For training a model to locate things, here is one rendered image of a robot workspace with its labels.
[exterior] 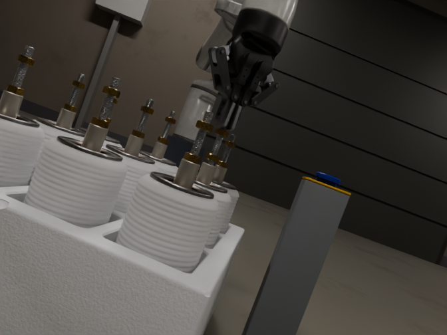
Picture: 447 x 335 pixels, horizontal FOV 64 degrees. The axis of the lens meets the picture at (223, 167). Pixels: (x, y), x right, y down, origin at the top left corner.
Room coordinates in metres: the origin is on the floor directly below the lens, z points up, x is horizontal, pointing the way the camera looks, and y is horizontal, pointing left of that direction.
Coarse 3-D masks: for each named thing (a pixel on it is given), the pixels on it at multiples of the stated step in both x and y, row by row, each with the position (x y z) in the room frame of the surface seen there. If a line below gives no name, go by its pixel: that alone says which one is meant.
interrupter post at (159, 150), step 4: (156, 144) 0.64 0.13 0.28; (160, 144) 0.64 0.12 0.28; (164, 144) 0.65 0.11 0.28; (156, 148) 0.64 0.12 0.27; (160, 148) 0.64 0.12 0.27; (164, 148) 0.65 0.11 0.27; (152, 152) 0.64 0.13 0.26; (156, 152) 0.64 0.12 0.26; (160, 152) 0.64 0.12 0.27; (164, 152) 0.65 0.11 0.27; (152, 156) 0.64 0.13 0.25; (156, 156) 0.64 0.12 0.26; (160, 156) 0.64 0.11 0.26
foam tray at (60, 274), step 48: (0, 192) 0.38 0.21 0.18; (0, 240) 0.34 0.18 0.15; (48, 240) 0.34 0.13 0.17; (96, 240) 0.34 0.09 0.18; (240, 240) 0.64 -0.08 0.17; (0, 288) 0.34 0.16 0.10; (48, 288) 0.33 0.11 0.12; (96, 288) 0.33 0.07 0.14; (144, 288) 0.32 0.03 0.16; (192, 288) 0.32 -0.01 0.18
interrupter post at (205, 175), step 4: (204, 164) 0.51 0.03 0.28; (208, 164) 0.51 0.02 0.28; (200, 168) 0.51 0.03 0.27; (204, 168) 0.51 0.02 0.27; (208, 168) 0.51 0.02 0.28; (212, 168) 0.51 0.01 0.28; (200, 172) 0.51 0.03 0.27; (204, 172) 0.51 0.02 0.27; (208, 172) 0.51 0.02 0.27; (212, 172) 0.51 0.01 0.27; (200, 176) 0.51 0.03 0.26; (204, 176) 0.51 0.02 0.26; (208, 176) 0.51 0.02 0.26; (212, 176) 0.51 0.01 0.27; (196, 180) 0.51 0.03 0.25; (200, 180) 0.51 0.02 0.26; (204, 180) 0.51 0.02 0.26; (208, 180) 0.51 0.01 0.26; (208, 184) 0.51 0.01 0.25
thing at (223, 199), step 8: (216, 192) 0.48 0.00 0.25; (216, 200) 0.48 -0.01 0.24; (224, 200) 0.49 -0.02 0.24; (224, 208) 0.50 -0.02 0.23; (216, 216) 0.49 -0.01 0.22; (224, 216) 0.51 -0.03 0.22; (216, 224) 0.49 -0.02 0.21; (216, 232) 0.50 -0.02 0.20; (208, 240) 0.49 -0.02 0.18; (208, 248) 0.49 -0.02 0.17
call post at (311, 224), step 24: (312, 192) 0.54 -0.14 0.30; (336, 192) 0.53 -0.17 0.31; (288, 216) 0.58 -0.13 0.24; (312, 216) 0.54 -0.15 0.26; (336, 216) 0.53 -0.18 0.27; (288, 240) 0.54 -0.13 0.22; (312, 240) 0.53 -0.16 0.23; (288, 264) 0.54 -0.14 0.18; (312, 264) 0.53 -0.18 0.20; (264, 288) 0.54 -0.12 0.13; (288, 288) 0.53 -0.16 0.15; (312, 288) 0.53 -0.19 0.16; (264, 312) 0.54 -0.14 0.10; (288, 312) 0.53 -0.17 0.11
